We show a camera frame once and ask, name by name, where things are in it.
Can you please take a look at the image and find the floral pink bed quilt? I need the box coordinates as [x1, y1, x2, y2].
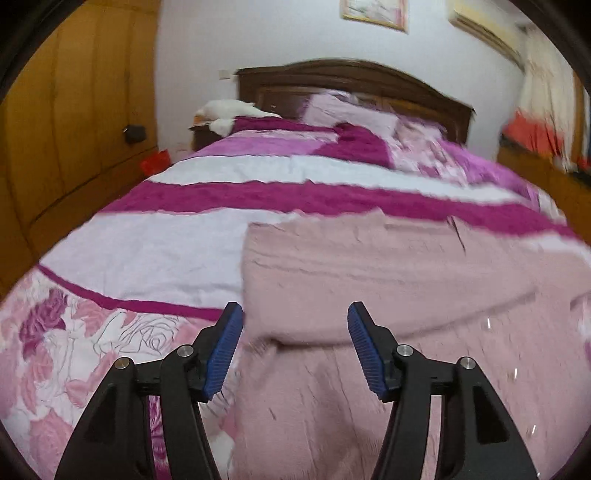
[0, 115, 591, 480]

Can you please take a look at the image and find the lilac pillow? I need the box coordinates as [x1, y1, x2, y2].
[302, 91, 400, 134]

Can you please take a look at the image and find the framed picture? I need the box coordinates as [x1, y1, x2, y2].
[340, 0, 409, 33]

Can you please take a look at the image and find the purple blanket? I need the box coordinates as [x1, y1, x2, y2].
[438, 138, 541, 208]

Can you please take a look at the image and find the low wooden cabinet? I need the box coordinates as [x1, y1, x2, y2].
[496, 145, 591, 222]

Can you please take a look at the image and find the white plush toy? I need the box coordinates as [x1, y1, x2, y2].
[196, 99, 278, 136]

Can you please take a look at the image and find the wooden wardrobe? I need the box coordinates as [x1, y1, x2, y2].
[0, 0, 162, 296]

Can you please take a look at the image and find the floral pillow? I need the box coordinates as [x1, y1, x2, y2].
[392, 115, 462, 181]

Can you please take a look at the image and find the floral cream and red curtain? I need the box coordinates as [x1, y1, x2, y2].
[503, 28, 578, 162]

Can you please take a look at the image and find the white air conditioner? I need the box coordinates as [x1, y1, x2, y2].
[452, 0, 525, 68]

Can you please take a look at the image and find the dark wooden headboard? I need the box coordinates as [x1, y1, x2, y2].
[235, 59, 475, 144]

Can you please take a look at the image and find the wooden nightstand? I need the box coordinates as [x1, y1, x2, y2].
[188, 122, 236, 151]

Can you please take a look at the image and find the red plastic bag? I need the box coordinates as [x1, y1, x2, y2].
[140, 150, 172, 177]

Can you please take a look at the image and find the pink knitted sweater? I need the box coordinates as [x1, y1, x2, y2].
[231, 213, 591, 480]

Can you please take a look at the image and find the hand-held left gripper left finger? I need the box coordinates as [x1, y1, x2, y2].
[54, 302, 245, 480]

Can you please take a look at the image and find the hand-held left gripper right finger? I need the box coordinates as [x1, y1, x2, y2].
[347, 301, 539, 480]

